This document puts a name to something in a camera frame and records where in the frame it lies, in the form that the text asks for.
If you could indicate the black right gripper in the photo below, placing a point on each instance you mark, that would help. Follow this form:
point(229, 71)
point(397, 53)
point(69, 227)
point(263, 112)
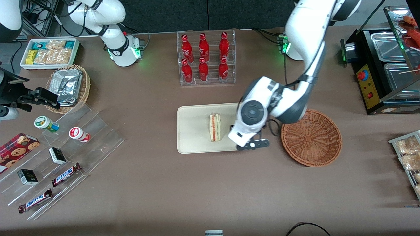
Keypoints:
point(9, 92)

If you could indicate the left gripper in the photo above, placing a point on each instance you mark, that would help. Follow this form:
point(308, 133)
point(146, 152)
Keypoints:
point(232, 126)

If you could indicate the layered sandwich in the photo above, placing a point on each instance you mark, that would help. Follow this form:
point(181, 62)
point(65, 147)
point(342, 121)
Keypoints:
point(215, 127)

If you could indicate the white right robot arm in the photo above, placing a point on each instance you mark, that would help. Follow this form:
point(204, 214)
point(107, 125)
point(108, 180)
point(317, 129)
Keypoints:
point(115, 49)

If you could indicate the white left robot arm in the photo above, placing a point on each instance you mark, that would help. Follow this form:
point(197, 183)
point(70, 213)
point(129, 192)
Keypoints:
point(308, 32)

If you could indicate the tan wicker basket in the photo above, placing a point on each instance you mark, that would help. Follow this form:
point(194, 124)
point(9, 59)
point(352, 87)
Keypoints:
point(84, 88)

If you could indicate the round brown wicker basket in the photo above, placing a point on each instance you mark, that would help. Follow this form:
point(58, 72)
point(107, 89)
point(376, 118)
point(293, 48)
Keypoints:
point(311, 141)

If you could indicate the cream plastic tray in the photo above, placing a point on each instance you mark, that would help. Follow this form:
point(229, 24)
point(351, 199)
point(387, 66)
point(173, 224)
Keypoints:
point(193, 131)

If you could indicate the tray of packaged pastries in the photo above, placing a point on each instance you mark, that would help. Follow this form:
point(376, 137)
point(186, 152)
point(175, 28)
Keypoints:
point(393, 141)

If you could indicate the silver foil packs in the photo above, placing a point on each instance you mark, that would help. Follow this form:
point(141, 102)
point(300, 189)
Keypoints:
point(67, 87)

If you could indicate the green lid white cup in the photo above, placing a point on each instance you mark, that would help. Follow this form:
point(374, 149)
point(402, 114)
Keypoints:
point(44, 123)

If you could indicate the white snack bin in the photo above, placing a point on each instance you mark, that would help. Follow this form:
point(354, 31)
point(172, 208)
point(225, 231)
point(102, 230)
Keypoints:
point(23, 64)

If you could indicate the clear bag of puffed snacks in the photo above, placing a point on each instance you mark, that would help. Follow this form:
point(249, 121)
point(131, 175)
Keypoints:
point(55, 45)
point(44, 56)
point(63, 56)

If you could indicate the yellow snack pack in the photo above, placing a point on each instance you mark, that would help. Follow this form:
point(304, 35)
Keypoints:
point(31, 57)

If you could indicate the red lid white cup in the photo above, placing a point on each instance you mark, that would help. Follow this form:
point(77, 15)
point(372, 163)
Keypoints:
point(77, 133)

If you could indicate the teal snack packet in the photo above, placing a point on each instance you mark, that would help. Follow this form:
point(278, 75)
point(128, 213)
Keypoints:
point(69, 44)
point(38, 46)

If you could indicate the small black box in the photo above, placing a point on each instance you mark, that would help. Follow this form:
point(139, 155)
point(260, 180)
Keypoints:
point(57, 155)
point(28, 177)

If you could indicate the red cookie box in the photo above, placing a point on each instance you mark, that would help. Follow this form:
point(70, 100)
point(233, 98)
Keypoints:
point(16, 150)

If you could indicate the clear acrylic step display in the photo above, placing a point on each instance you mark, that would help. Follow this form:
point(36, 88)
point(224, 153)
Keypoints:
point(98, 141)

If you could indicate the clear acrylic bottle rack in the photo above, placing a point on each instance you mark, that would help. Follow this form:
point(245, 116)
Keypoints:
point(211, 82)

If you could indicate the snickers bar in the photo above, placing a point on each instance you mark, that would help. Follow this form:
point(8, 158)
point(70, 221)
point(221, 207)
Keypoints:
point(34, 201)
point(65, 174)

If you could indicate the red cola bottle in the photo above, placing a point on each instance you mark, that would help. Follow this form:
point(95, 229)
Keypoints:
point(203, 47)
point(203, 70)
point(224, 46)
point(187, 72)
point(187, 49)
point(223, 70)

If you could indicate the small grey device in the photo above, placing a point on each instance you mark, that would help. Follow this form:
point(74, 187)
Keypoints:
point(214, 233)

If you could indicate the black food warmer cabinet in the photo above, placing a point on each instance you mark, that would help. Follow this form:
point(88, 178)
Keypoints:
point(369, 88)

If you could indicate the clear bag of brown snacks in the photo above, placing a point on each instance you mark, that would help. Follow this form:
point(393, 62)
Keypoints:
point(410, 162)
point(417, 177)
point(408, 146)
point(418, 190)

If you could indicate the steel pan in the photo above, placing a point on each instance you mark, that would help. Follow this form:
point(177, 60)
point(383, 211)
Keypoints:
point(398, 77)
point(387, 46)

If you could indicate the wooden skewer stick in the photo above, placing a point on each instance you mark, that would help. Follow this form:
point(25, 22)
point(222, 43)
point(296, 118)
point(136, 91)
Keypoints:
point(410, 71)

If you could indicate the aluminium frame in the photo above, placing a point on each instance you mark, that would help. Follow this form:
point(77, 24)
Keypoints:
point(46, 16)

